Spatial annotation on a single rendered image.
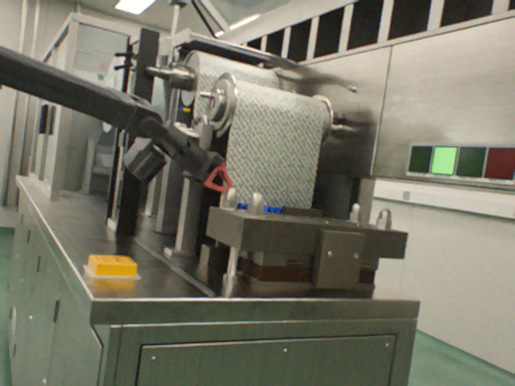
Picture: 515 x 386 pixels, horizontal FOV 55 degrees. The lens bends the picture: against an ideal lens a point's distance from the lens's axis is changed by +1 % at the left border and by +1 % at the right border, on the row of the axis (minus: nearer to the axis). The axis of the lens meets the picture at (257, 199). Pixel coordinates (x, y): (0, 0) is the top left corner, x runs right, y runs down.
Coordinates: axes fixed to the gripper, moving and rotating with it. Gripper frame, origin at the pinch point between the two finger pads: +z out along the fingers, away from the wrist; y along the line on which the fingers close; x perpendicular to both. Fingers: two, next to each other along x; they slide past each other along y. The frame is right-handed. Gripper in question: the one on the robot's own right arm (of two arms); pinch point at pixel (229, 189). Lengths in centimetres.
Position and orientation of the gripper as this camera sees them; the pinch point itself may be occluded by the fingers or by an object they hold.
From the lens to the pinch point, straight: 108.2
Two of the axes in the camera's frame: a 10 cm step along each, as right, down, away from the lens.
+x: 5.6, -8.0, 2.0
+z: 6.8, 5.9, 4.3
